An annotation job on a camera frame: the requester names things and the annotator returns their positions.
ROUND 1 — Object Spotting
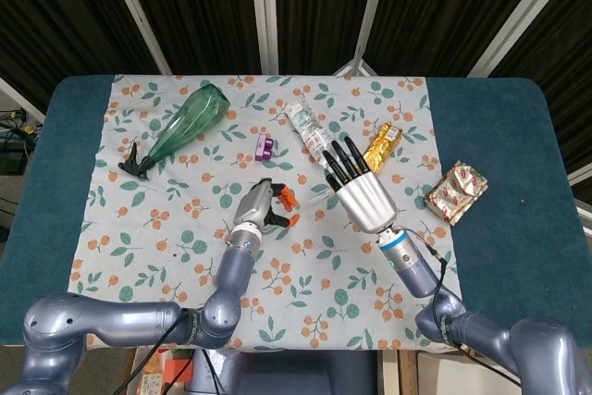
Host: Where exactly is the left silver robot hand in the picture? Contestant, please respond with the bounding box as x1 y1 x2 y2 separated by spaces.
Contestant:
232 178 301 229

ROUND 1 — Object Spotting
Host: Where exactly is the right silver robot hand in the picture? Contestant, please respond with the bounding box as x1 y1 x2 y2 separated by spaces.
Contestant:
322 137 399 233

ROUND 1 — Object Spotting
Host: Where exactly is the clear glass tube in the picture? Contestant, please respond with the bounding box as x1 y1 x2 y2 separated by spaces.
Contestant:
295 189 337 209

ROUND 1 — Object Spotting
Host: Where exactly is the purple toy block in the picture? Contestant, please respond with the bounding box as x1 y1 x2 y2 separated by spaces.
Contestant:
253 133 274 164

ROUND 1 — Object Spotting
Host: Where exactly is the gold foil snack package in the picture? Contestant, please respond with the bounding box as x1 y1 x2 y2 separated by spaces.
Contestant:
363 120 404 174

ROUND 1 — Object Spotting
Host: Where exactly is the floral orange green tablecloth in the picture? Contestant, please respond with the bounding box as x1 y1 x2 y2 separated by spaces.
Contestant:
59 73 471 352

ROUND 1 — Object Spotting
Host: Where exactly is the silver red snack package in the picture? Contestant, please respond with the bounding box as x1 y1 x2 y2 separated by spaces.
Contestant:
423 159 490 226

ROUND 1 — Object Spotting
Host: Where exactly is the clear plastic water bottle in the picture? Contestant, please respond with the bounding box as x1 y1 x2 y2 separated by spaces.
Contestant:
283 99 341 169

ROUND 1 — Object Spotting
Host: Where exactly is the green plastic spray bottle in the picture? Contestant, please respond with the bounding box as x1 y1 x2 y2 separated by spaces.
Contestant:
117 82 231 178

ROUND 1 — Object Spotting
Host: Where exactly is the teal table cover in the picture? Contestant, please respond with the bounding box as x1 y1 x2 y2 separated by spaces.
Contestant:
0 74 592 350

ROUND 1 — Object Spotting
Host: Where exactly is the grey-blue robot torso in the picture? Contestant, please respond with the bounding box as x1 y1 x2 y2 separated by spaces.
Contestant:
187 348 378 395

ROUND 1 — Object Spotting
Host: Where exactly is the cardboard box with packages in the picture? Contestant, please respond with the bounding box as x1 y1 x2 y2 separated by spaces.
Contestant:
122 347 195 395

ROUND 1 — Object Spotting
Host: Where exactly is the white storage box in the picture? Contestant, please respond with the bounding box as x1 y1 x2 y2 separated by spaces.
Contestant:
415 351 524 395

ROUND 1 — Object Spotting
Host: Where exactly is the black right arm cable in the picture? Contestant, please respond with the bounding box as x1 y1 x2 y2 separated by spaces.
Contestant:
425 246 524 388

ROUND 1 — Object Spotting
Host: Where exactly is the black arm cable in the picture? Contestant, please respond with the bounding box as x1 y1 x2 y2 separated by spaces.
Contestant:
425 246 524 388
115 309 218 395

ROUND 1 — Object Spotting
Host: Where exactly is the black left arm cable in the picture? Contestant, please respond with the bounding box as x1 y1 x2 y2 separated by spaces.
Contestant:
115 309 218 395

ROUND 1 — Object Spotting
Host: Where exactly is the white partition frame post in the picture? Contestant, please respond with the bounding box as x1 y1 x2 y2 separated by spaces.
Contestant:
333 0 394 78
248 0 281 75
100 0 173 75
466 0 575 78

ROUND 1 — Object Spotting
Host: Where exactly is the black equipment with cables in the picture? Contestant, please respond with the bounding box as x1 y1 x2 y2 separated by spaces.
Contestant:
0 106 42 175

